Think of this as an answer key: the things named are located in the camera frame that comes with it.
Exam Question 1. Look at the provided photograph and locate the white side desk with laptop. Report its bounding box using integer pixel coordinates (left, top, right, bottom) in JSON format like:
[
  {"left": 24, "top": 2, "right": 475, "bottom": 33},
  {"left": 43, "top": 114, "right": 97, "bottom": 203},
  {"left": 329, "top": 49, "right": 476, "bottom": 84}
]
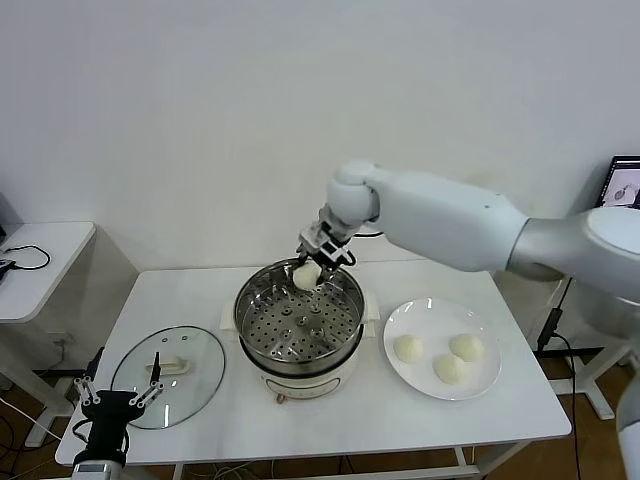
[{"left": 532, "top": 344, "right": 634, "bottom": 421}]

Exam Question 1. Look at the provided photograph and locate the perforated steel steamer basket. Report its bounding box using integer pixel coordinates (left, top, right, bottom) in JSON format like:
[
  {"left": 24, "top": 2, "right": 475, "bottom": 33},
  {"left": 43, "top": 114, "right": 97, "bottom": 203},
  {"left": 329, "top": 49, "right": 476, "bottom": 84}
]
[{"left": 233, "top": 257, "right": 367, "bottom": 372}]

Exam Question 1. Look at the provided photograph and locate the cream electric cooker pot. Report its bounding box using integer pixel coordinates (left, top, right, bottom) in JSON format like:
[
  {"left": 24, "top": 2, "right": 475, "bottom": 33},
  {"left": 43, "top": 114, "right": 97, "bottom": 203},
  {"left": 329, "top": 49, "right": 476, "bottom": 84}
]
[{"left": 219, "top": 291, "right": 380, "bottom": 405}]

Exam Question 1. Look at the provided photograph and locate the white floor cable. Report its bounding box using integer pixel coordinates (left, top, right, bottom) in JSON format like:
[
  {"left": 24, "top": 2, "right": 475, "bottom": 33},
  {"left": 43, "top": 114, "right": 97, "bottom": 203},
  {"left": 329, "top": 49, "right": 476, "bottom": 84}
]
[{"left": 0, "top": 398, "right": 64, "bottom": 442}]

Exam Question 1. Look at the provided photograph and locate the white side desk with cable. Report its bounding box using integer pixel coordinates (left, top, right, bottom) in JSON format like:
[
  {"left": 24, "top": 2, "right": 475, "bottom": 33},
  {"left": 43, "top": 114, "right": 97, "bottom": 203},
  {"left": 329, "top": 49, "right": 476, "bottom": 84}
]
[{"left": 0, "top": 222, "right": 97, "bottom": 449}]

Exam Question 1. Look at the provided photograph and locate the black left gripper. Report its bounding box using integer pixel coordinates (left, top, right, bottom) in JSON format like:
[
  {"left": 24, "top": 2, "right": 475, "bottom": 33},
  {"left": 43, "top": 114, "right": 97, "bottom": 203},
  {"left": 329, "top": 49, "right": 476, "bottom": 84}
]
[{"left": 73, "top": 346, "right": 166, "bottom": 454}]

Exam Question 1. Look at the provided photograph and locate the grey open laptop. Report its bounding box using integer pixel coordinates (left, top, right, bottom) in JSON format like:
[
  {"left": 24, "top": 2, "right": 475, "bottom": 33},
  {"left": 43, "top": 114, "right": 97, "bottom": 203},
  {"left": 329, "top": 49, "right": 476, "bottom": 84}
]
[{"left": 597, "top": 156, "right": 640, "bottom": 211}]

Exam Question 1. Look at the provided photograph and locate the glass lid with cream handle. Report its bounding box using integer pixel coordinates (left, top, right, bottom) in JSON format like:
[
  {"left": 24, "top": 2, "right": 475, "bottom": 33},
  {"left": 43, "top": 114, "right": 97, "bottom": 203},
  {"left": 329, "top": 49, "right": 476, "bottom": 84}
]
[{"left": 110, "top": 326, "right": 227, "bottom": 431}]

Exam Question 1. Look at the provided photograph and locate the black looped cable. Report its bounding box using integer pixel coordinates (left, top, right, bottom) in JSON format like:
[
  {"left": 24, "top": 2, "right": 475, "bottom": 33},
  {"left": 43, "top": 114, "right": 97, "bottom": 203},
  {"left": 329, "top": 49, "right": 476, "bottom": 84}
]
[{"left": 0, "top": 244, "right": 52, "bottom": 273}]

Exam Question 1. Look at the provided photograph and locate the white work table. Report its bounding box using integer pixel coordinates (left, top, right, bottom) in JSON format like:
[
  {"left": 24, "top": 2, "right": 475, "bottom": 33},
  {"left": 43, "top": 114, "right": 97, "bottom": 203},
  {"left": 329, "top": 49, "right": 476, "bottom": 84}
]
[{"left": 54, "top": 257, "right": 574, "bottom": 480}]

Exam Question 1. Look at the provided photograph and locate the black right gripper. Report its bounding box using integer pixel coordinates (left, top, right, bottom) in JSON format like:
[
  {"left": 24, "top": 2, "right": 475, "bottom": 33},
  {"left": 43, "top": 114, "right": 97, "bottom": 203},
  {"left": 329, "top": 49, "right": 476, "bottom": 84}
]
[{"left": 294, "top": 203, "right": 359, "bottom": 290}]

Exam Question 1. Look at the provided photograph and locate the white steamed baozi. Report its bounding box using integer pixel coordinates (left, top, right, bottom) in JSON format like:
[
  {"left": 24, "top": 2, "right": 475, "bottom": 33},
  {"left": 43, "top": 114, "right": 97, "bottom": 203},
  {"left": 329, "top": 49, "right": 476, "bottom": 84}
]
[
  {"left": 292, "top": 263, "right": 322, "bottom": 291},
  {"left": 393, "top": 335, "right": 425, "bottom": 364},
  {"left": 449, "top": 334, "right": 485, "bottom": 362},
  {"left": 432, "top": 354, "right": 469, "bottom": 386}
]

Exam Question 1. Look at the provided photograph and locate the white round plate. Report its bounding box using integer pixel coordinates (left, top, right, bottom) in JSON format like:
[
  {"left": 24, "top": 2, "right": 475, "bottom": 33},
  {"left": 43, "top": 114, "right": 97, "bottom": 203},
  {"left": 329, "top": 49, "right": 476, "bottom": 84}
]
[{"left": 383, "top": 298, "right": 502, "bottom": 402}]

